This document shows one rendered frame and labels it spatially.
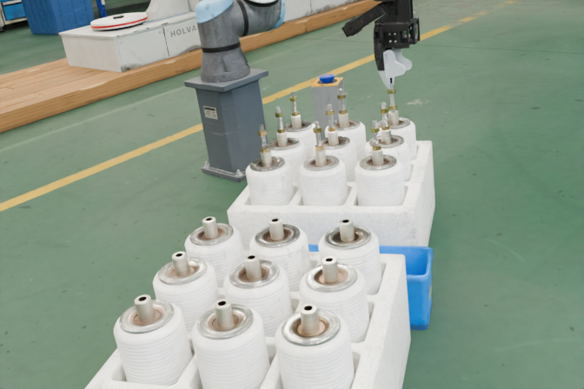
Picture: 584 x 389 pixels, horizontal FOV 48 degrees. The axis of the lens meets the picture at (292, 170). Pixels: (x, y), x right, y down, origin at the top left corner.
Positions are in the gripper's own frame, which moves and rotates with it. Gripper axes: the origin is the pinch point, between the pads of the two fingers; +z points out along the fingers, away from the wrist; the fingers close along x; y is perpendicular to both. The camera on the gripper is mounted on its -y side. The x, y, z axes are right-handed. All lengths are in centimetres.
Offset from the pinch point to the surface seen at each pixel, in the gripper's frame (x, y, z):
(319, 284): -67, 16, 10
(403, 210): -28.3, 13.6, 17.1
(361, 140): -3.9, -6.0, 13.0
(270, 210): -35.2, -12.5, 17.1
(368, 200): -27.6, 5.9, 16.1
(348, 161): -16.2, -3.4, 13.1
